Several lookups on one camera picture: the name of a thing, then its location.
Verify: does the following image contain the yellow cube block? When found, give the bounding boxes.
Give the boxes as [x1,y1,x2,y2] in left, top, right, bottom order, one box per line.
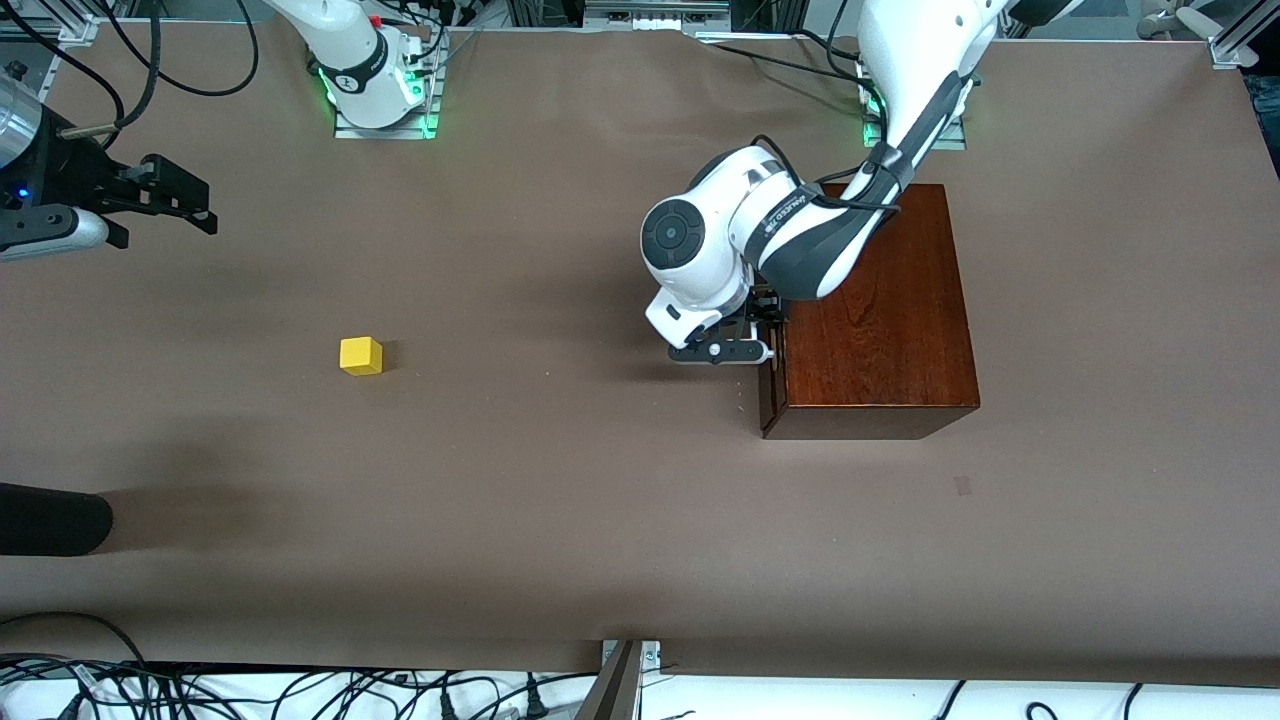
[339,336,385,378]

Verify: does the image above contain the dark brown wooden cabinet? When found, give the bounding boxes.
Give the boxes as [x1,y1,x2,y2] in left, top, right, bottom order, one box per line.
[757,183,981,441]

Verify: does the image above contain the black cylindrical object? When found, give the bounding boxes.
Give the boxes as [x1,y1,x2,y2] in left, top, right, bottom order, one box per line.
[0,483,113,557]

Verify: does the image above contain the grey chair base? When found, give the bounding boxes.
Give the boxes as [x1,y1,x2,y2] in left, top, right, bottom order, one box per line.
[1135,0,1236,41]

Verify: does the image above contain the dark blue object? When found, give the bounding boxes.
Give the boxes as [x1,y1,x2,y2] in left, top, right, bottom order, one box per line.
[1245,70,1280,171]

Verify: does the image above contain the black looping cable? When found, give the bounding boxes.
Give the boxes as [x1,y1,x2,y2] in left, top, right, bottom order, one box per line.
[100,0,261,99]

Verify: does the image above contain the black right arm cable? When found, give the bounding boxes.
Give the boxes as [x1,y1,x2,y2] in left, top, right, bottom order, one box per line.
[70,0,163,136]

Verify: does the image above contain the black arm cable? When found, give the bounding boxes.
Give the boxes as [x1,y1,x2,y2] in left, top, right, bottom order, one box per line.
[70,0,163,136]
[750,75,976,216]

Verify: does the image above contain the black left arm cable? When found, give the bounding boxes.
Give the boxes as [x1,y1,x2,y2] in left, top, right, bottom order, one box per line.
[750,75,976,216]

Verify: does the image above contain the long black base cable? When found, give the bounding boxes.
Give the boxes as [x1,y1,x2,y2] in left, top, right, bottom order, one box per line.
[697,38,881,86]

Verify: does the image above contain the short black base cable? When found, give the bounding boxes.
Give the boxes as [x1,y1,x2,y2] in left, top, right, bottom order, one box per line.
[795,28,866,63]

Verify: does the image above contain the small aluminium bracket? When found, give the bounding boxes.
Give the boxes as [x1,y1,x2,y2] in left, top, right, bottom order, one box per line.
[602,640,661,673]

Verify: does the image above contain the dark metal post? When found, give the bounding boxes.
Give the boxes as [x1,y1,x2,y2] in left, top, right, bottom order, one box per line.
[575,640,643,720]

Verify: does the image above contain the black cable loop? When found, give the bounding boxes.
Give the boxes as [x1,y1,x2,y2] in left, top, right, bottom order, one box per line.
[0,612,149,666]

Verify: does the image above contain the black cable tangle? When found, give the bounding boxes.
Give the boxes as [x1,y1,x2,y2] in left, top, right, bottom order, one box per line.
[0,655,601,720]

